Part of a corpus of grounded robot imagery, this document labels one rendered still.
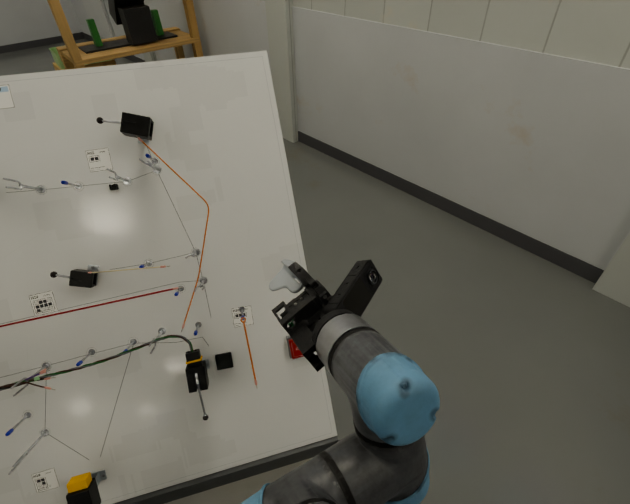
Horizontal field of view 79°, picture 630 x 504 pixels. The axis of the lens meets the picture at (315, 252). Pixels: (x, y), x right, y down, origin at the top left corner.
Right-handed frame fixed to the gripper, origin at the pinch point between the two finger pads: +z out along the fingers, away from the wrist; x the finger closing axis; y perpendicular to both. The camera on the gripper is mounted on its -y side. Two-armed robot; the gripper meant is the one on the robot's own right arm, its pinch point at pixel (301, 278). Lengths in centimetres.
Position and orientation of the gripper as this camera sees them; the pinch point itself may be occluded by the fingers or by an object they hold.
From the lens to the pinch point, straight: 67.7
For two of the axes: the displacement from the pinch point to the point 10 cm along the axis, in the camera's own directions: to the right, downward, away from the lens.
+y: -7.7, 6.2, -1.4
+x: 5.2, 7.4, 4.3
